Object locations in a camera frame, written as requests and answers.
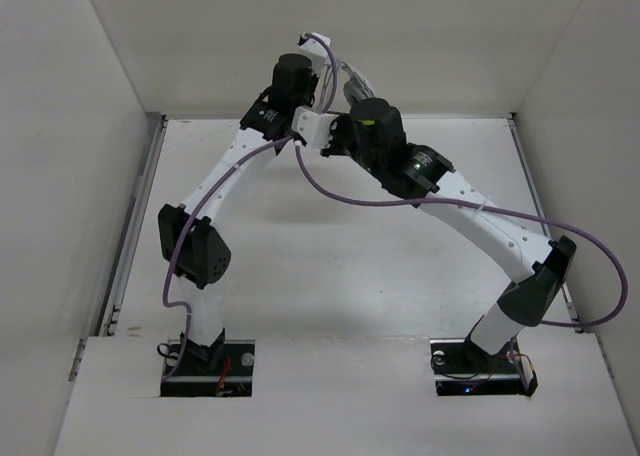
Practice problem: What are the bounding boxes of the white grey headphones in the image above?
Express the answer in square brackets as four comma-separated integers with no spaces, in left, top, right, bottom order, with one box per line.
[318,60,376,109]

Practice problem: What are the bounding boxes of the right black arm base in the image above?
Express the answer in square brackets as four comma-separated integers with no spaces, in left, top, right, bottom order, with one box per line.
[430,339,538,397]

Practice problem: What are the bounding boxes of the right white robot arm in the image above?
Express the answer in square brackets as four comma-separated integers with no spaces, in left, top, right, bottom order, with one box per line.
[314,98,576,370]

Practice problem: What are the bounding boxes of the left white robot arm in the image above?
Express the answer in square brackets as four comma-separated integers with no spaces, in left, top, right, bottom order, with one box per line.
[157,53,326,377]

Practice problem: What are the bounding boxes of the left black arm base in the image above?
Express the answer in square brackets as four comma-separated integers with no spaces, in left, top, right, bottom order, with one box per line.
[160,340,255,398]

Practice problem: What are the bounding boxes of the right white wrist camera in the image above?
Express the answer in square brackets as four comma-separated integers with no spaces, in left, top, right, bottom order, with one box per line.
[291,106,338,149]

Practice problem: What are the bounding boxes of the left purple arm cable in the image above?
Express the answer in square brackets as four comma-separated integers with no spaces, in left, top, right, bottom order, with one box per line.
[162,33,344,382]

